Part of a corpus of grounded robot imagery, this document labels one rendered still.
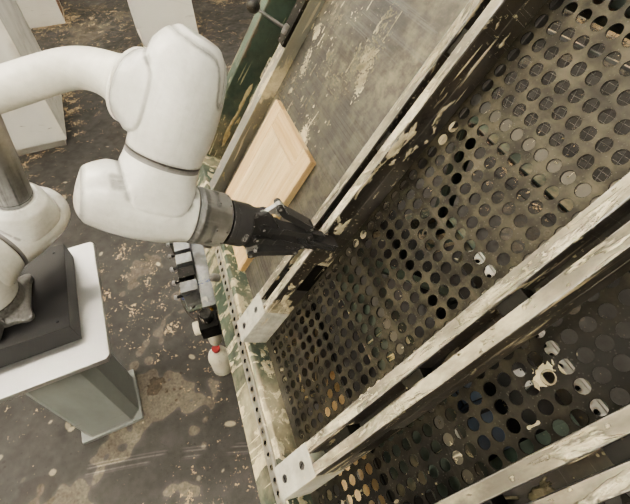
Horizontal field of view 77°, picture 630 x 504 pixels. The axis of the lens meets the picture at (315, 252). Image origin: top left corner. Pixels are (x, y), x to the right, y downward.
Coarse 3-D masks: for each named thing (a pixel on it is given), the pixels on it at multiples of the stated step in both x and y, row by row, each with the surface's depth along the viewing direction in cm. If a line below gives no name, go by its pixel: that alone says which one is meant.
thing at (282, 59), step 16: (320, 0) 104; (304, 16) 106; (304, 32) 109; (288, 48) 110; (272, 64) 115; (288, 64) 114; (272, 80) 116; (256, 96) 120; (272, 96) 119; (256, 112) 121; (240, 128) 126; (256, 128) 125; (240, 144) 128; (224, 160) 133; (224, 176) 135
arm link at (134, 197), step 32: (96, 160) 53; (128, 160) 51; (96, 192) 50; (128, 192) 51; (160, 192) 52; (192, 192) 56; (96, 224) 52; (128, 224) 53; (160, 224) 55; (192, 224) 58
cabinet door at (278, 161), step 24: (264, 120) 118; (288, 120) 107; (264, 144) 117; (288, 144) 105; (240, 168) 127; (264, 168) 114; (288, 168) 104; (312, 168) 97; (240, 192) 125; (264, 192) 112; (288, 192) 101; (240, 264) 117
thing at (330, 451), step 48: (624, 192) 40; (576, 240) 43; (624, 240) 40; (528, 288) 49; (576, 288) 43; (480, 336) 50; (528, 336) 50; (384, 384) 61; (432, 384) 54; (336, 432) 68; (384, 432) 63; (288, 480) 76
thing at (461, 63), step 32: (480, 0) 58; (512, 0) 55; (544, 0) 57; (448, 32) 61; (480, 32) 57; (512, 32) 59; (448, 64) 60; (480, 64) 61; (416, 96) 66; (448, 96) 63; (384, 128) 69; (416, 128) 66; (384, 160) 69; (352, 192) 74; (384, 192) 75; (320, 224) 82; (352, 224) 79; (288, 256) 87; (320, 256) 83; (288, 288) 88; (256, 320) 94
